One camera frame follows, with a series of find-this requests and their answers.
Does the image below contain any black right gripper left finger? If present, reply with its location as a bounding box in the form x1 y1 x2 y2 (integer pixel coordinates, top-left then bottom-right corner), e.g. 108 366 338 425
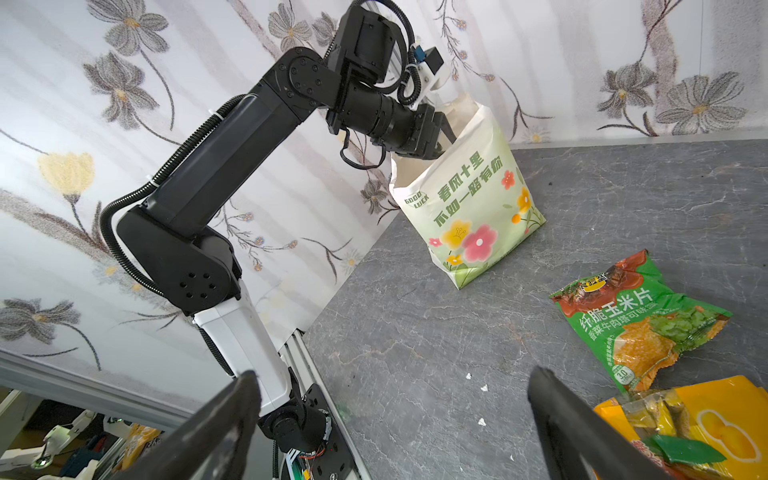
116 370 262 480

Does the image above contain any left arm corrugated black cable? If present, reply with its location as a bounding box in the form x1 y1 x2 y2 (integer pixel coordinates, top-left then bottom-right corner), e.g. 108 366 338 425
99 0 421 379

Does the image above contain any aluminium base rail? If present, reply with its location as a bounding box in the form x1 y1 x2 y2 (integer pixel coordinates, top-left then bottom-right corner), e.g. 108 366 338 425
1 333 373 479

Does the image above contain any yellow snack bag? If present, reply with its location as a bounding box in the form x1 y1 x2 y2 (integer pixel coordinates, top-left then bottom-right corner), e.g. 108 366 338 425
594 376 767 479

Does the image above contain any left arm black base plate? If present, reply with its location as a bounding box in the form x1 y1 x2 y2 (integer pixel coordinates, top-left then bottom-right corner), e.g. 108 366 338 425
267 383 358 479

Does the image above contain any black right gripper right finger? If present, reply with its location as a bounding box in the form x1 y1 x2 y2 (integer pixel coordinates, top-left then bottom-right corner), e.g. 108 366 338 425
527 366 670 479

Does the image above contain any white floral paper bag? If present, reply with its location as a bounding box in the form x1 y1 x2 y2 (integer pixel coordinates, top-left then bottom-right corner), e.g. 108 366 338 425
389 94 546 289

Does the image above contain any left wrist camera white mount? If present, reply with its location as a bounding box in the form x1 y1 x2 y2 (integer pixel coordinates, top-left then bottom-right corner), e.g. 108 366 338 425
412 43 451 109

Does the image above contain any green corn chips packet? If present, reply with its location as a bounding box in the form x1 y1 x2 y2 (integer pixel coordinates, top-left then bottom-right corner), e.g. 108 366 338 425
550 249 732 393

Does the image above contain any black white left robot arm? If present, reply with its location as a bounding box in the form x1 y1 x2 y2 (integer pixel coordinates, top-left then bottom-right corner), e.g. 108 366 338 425
99 1 456 454

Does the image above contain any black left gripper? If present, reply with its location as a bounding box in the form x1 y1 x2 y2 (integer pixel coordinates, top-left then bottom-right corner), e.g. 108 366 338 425
389 104 456 160

